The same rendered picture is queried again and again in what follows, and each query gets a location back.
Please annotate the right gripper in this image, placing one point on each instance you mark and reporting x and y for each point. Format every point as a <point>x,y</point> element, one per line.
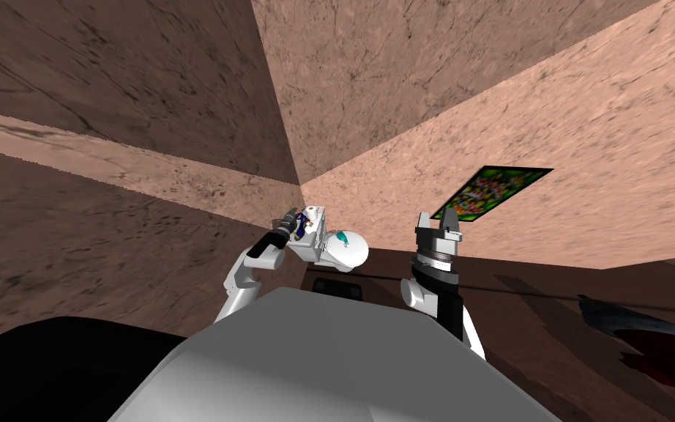
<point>437,243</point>

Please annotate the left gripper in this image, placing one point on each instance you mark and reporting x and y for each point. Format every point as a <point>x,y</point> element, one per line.
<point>286,224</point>

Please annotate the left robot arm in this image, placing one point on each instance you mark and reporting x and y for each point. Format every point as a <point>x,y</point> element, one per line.
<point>244,287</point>

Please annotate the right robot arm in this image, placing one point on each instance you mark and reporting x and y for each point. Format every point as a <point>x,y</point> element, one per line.
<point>440,293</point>

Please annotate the white box-shaped object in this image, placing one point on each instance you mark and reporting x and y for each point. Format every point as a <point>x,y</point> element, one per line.
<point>313,237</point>

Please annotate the white round bowl teal mark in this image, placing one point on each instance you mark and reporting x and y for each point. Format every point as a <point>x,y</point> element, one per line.
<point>346,251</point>

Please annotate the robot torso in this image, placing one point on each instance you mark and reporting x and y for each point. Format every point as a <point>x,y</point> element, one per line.
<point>326,363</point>

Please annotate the dark grey red ragged shape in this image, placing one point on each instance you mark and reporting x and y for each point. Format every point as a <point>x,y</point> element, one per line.
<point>654,346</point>

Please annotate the green colourful wall picture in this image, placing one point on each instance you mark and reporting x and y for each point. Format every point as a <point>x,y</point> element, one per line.
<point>490,190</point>

